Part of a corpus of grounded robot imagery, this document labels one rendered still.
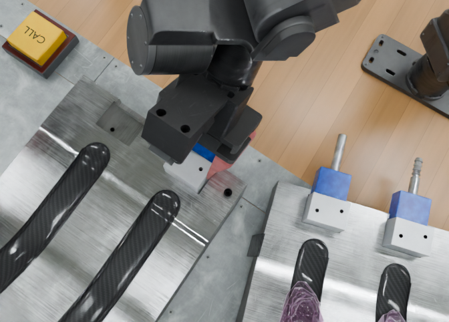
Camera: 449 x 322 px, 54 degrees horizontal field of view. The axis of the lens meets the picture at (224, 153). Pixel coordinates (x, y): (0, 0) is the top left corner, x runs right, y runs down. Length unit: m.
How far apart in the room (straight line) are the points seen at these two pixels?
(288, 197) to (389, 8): 0.38
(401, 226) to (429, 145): 0.18
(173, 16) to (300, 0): 0.10
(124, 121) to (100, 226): 0.15
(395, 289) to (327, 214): 0.13
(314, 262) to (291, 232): 0.05
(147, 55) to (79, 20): 0.42
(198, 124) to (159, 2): 0.10
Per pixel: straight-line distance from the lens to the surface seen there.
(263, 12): 0.34
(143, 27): 0.37
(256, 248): 0.58
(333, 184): 0.60
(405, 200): 0.62
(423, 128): 0.75
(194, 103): 0.40
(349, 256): 0.60
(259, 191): 0.65
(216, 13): 0.38
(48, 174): 0.59
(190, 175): 0.53
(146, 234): 0.56
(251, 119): 0.48
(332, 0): 0.36
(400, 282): 0.63
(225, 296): 0.63
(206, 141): 0.46
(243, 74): 0.42
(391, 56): 0.76
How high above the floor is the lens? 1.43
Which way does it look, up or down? 75 degrees down
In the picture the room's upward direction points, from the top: 8 degrees clockwise
